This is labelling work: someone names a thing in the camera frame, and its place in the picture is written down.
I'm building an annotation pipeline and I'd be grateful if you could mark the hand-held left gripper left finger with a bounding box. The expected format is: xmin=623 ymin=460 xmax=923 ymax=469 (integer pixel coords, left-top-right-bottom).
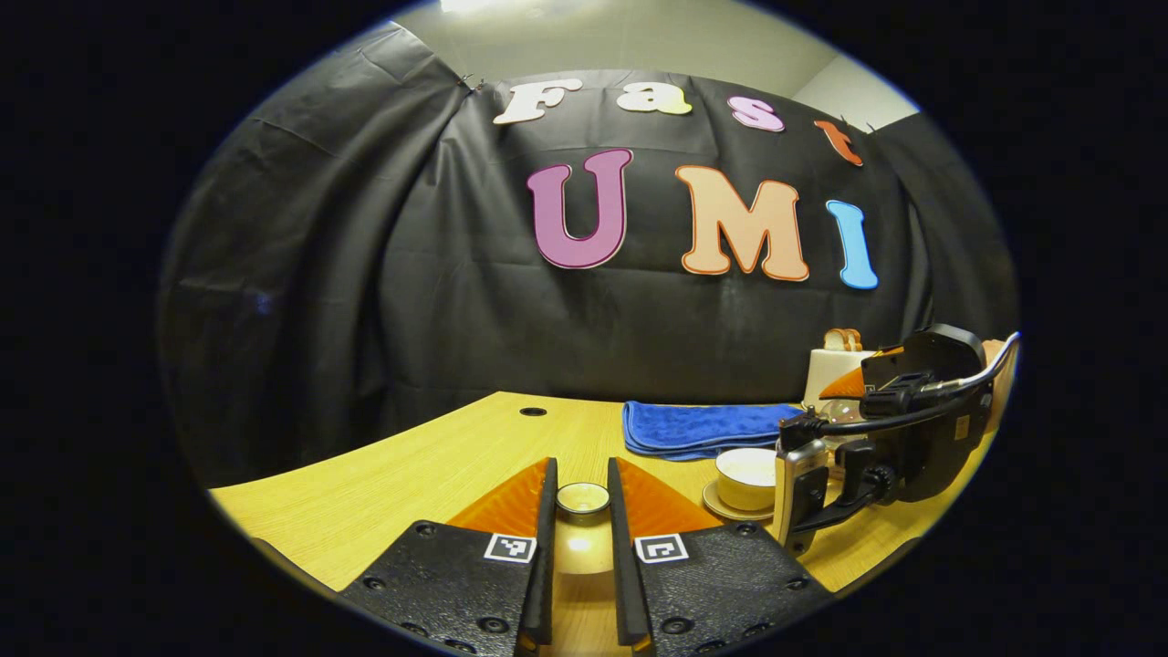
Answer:
xmin=338 ymin=457 xmax=559 ymax=657

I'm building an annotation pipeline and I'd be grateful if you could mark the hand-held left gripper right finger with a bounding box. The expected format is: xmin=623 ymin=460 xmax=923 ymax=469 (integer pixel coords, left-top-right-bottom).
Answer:
xmin=608 ymin=457 xmax=836 ymax=657

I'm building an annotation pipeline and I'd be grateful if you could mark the cream teacup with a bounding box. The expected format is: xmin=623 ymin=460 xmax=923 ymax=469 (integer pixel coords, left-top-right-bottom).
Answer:
xmin=714 ymin=447 xmax=779 ymax=512

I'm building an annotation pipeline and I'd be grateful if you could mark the cream teacup lid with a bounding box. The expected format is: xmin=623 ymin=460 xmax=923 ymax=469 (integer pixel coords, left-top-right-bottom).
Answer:
xmin=555 ymin=481 xmax=612 ymax=577

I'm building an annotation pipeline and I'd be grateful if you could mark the white toaster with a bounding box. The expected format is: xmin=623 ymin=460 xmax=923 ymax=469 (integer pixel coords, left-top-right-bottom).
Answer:
xmin=803 ymin=349 xmax=875 ymax=412

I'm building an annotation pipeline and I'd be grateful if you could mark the cream saucer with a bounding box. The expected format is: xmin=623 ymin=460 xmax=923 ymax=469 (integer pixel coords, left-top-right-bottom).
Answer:
xmin=702 ymin=479 xmax=777 ymax=523

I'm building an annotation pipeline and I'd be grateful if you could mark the blue folded towel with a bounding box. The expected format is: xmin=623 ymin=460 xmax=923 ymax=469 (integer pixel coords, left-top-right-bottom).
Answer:
xmin=622 ymin=400 xmax=806 ymax=462

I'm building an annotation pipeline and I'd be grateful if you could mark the black backdrop cloth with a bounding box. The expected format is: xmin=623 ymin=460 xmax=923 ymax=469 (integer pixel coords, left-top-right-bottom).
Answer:
xmin=155 ymin=20 xmax=1018 ymax=489

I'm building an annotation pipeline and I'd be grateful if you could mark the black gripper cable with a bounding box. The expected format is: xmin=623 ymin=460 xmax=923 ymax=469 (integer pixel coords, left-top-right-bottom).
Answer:
xmin=778 ymin=397 xmax=991 ymax=439

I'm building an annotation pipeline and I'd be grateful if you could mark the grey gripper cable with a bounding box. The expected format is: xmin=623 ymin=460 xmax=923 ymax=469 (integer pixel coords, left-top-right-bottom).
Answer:
xmin=917 ymin=330 xmax=1021 ymax=395

